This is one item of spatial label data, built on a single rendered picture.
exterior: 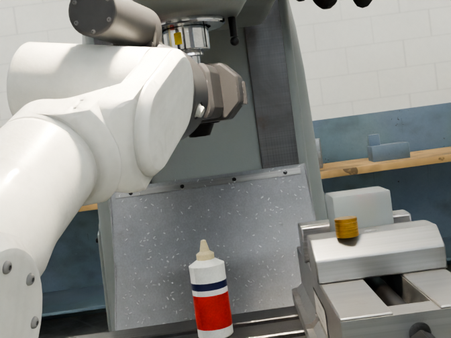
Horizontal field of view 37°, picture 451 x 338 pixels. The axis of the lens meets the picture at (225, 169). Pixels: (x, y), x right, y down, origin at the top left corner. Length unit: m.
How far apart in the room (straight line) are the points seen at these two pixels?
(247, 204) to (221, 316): 0.34
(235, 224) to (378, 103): 4.08
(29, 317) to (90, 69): 0.22
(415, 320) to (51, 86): 0.32
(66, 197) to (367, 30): 4.79
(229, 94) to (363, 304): 0.23
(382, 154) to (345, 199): 3.72
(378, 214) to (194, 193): 0.43
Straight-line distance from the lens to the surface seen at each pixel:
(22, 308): 0.28
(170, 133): 0.45
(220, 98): 0.64
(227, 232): 1.04
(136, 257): 1.04
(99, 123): 0.39
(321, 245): 0.66
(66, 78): 0.47
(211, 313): 0.75
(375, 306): 0.56
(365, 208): 0.70
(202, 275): 0.74
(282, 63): 1.09
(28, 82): 0.48
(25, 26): 5.14
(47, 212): 0.35
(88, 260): 5.05
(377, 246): 0.66
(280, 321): 0.81
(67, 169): 0.38
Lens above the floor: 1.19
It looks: 3 degrees down
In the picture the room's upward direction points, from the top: 8 degrees counter-clockwise
